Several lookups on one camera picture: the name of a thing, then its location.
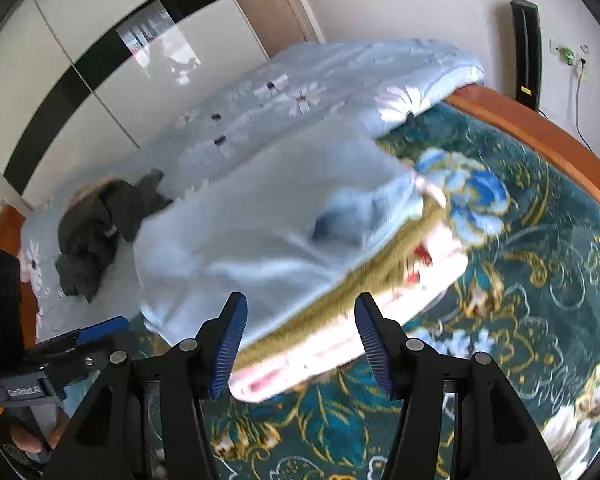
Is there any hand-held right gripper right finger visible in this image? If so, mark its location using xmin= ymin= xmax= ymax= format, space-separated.
xmin=354 ymin=292 xmax=561 ymax=480

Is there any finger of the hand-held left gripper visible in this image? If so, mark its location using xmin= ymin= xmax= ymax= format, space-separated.
xmin=40 ymin=350 xmax=112 ymax=395
xmin=27 ymin=316 xmax=130 ymax=356

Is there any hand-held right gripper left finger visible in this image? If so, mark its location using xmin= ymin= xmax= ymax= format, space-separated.
xmin=42 ymin=291 xmax=249 ymax=480

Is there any pink white garment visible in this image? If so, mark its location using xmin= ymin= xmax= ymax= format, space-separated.
xmin=227 ymin=210 xmax=471 ymax=403

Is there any olive green garment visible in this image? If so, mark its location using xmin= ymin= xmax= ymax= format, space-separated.
xmin=232 ymin=200 xmax=448 ymax=371

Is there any light blue garment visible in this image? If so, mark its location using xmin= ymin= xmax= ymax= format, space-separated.
xmin=132 ymin=120 xmax=426 ymax=348

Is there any person's left hand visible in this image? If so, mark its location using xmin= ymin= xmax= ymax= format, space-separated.
xmin=0 ymin=407 xmax=67 ymax=466

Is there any dark grey garment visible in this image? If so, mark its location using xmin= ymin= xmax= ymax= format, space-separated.
xmin=55 ymin=169 xmax=173 ymax=303

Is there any tan garment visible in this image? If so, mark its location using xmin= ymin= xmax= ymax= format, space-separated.
xmin=67 ymin=175 xmax=126 ymax=211

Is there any teal floral blanket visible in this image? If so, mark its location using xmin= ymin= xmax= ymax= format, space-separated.
xmin=130 ymin=102 xmax=600 ymax=480

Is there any white wardrobe with black stripe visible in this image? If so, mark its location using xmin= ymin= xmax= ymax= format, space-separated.
xmin=0 ymin=0 xmax=271 ymax=211

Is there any black tall appliance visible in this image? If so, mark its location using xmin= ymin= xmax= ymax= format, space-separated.
xmin=510 ymin=0 xmax=542 ymax=111

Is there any beige wooden door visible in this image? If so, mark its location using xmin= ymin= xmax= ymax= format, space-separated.
xmin=212 ymin=0 xmax=326 ymax=58

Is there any black power cable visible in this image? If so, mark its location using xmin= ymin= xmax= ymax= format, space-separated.
xmin=574 ymin=57 xmax=595 ymax=153

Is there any wall socket with green plug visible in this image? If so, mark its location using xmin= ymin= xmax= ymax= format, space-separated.
xmin=550 ymin=37 xmax=578 ymax=66

